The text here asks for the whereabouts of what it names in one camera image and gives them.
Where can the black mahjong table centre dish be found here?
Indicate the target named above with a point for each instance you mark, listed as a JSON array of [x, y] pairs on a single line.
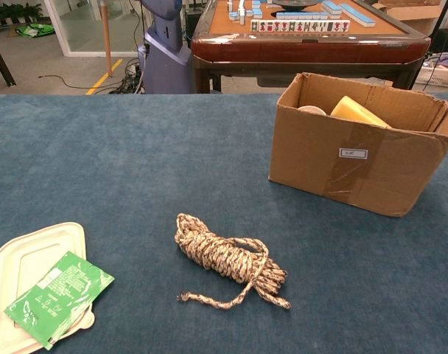
[[294, 3]]

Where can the green foil packet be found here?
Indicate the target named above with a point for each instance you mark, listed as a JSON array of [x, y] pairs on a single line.
[[62, 291]]

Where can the potted green plants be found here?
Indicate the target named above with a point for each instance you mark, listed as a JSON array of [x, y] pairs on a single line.
[[14, 13]]

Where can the brown mahjong table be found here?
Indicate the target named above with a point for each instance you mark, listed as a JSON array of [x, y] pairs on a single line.
[[301, 48]]

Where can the blue-backed mahjong tile wall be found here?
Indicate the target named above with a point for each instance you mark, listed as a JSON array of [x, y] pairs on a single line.
[[358, 14], [301, 15]]

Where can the green snack packet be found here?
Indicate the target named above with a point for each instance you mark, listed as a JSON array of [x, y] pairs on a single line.
[[36, 30]]

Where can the white framed glass partition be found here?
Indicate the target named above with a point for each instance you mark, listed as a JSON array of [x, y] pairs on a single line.
[[84, 22]]

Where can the white plastic basket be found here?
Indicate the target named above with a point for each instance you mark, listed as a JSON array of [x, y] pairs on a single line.
[[439, 75]]

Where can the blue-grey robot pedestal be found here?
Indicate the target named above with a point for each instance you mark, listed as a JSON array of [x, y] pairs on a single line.
[[165, 66]]

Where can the face-up mahjong tile row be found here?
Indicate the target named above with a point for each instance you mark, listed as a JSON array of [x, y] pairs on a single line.
[[301, 26]]

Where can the black table leg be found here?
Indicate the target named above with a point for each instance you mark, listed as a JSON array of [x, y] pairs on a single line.
[[1, 62]]

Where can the white paper cup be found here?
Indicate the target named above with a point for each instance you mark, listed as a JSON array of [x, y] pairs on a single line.
[[312, 109]]

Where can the blue felt table mat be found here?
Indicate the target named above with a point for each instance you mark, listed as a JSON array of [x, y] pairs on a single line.
[[135, 166]]

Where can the brown cardboard box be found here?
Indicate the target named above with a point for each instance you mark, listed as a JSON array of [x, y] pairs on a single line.
[[375, 177]]

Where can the yellow sponge block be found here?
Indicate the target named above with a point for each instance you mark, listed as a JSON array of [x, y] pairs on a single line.
[[351, 107]]

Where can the open cardboard box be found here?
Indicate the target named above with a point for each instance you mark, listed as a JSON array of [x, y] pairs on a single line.
[[412, 13]]

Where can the wooden pole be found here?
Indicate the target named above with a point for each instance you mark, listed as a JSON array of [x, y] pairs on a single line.
[[107, 44]]

